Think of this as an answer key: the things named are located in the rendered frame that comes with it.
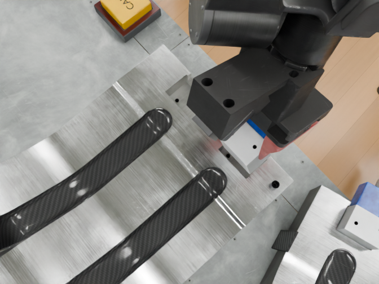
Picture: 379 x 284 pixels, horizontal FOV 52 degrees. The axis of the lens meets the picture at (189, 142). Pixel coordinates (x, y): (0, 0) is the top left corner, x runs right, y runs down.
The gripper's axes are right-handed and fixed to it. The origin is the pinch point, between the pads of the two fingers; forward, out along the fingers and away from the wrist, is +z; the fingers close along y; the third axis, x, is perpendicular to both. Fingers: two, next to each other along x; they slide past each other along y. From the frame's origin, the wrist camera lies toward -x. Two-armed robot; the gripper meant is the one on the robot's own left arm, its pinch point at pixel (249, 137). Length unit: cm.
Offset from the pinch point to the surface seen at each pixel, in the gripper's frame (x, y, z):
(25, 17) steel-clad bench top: -6.7, -43.7, 11.6
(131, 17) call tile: 4.7, -29.4, 5.8
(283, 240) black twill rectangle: 1.6, 10.9, 13.1
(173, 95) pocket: 0.7, -13.6, 6.6
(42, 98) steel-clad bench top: -11.9, -29.7, 15.6
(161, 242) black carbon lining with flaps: -12.5, 1.3, 11.8
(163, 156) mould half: -6.4, -6.7, 7.7
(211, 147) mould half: -1.1, -3.5, 5.9
